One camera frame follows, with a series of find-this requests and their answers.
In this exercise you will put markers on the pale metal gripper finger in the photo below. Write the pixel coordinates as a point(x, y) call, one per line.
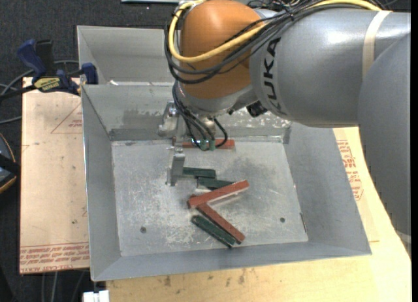
point(170, 178)
point(179, 166)

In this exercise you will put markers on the dark green flat block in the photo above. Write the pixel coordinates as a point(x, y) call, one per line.
point(214, 183)
point(200, 172)
point(212, 230)

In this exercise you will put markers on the grey metal bin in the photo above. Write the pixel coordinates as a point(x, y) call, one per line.
point(147, 196)

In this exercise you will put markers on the red-brown flat block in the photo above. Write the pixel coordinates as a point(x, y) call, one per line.
point(227, 144)
point(222, 224)
point(218, 194)

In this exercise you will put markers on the brown cardboard board, red print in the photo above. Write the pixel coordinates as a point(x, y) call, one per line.
point(52, 170)

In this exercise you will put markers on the black cylinder on white bracket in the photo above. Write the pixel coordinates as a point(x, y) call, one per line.
point(255, 109)

